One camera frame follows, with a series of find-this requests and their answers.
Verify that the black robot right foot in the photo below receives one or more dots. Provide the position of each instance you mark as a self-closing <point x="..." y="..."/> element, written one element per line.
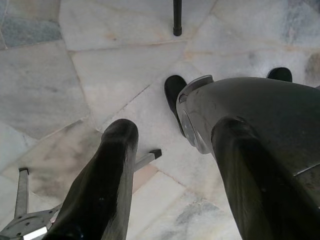
<point x="278" y="73"/>

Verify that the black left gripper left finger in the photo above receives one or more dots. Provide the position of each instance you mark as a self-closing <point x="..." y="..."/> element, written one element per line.
<point x="100" y="187"/>

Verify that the black folding chair white dot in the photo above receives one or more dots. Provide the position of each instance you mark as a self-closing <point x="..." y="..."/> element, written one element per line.
<point x="177" y="17"/>

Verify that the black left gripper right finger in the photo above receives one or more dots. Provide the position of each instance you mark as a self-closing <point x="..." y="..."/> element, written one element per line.
<point x="250" y="200"/>

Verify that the silver metal clothes rack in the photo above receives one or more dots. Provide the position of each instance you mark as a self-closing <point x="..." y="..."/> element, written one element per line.
<point x="21" y="195"/>

